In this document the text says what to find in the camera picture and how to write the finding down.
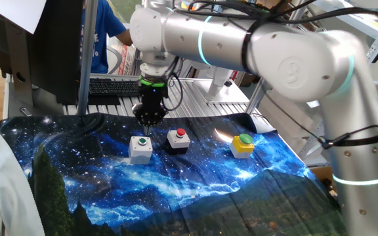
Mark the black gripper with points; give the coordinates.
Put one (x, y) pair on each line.
(151, 96)

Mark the white box red mushroom button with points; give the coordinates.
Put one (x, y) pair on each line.
(178, 139)

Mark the white box green button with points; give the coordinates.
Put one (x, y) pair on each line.
(139, 152)

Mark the yellow box large green button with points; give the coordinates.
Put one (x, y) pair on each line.
(241, 147)

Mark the bare person forearm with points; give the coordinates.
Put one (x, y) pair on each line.
(125, 37)

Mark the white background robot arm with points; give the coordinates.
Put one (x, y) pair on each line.
(217, 83)

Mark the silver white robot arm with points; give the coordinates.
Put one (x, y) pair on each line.
(274, 59)

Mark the black keyboard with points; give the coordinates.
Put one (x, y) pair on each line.
(113, 88)

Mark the starry night landscape cloth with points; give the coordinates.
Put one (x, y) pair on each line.
(143, 190)

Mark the silver mounting plate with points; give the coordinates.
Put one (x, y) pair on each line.
(228, 95)

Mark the person torso blue shirt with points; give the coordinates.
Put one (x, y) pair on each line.
(102, 39)

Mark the black monitor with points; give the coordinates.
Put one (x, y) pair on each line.
(54, 49)

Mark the white foam packing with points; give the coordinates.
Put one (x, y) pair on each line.
(287, 124)

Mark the white paper sheet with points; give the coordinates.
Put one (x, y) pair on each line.
(18, 13)

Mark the brown cardboard box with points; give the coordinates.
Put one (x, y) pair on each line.
(322, 173)

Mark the grey aluminium frame post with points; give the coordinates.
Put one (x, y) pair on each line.
(87, 59)

